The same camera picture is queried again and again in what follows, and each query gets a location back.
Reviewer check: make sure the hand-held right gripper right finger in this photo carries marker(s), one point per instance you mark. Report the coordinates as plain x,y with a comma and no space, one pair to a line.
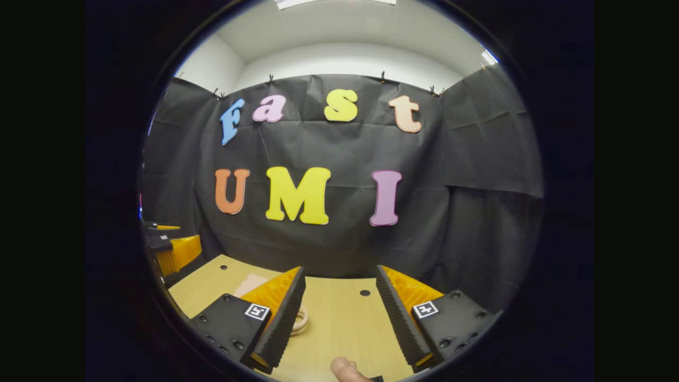
403,329

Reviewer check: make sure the black backdrop cloth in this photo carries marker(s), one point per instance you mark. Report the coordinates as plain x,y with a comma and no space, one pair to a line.
339,148

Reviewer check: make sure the white ceiling light panel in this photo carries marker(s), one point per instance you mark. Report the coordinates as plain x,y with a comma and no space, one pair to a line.
489,57
297,3

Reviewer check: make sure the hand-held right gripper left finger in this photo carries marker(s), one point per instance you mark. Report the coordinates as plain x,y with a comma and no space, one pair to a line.
276,329

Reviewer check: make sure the pink suitcase with black lining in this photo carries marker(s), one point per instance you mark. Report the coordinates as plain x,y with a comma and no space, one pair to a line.
249,285

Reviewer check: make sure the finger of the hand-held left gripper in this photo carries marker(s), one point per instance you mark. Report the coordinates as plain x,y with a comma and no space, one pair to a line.
156,232
159,244

